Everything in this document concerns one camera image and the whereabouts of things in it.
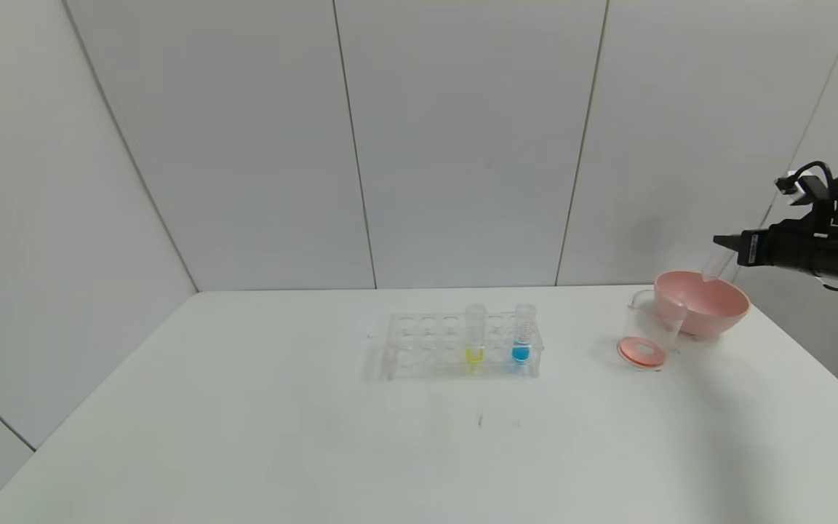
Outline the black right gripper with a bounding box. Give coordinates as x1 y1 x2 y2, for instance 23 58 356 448
712 223 816 274

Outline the red pigment test tube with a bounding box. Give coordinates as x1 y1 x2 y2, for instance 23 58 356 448
701 247 738 283

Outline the yellow pigment test tube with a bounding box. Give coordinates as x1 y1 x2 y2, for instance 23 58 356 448
465 304 487 367

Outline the clear plastic measuring beaker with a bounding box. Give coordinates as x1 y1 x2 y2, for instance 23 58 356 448
617 290 686 370

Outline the blue pigment test tube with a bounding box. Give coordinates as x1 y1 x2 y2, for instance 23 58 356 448
512 303 537 365

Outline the clear plastic test tube rack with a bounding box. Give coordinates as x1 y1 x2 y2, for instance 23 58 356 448
381 311 543 381

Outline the pink plastic bowl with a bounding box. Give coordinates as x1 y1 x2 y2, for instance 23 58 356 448
653 271 749 338

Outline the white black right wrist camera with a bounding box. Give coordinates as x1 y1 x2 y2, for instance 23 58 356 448
775 172 836 213

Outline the black camera cable loop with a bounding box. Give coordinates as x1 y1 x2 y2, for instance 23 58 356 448
790 161 837 191

